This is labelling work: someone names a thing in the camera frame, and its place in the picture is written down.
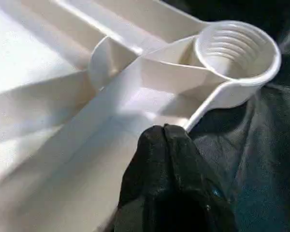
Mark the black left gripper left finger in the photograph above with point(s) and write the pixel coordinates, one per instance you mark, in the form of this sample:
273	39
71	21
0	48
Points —
145	181

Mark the white plastic table top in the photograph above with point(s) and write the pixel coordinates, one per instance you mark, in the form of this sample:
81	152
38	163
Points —
62	96

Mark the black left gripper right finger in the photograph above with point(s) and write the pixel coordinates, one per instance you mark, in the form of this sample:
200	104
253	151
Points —
203	193

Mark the black table mat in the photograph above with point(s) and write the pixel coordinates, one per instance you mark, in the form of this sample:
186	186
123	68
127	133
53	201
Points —
256	145

